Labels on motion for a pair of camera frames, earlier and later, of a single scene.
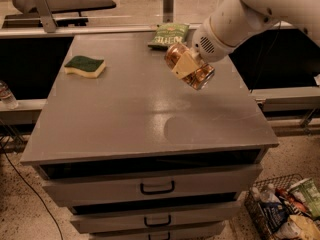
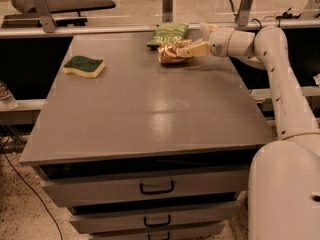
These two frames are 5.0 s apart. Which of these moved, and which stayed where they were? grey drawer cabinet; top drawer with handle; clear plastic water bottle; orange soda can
Moved: orange soda can
Stayed: clear plastic water bottle; top drawer with handle; grey drawer cabinet
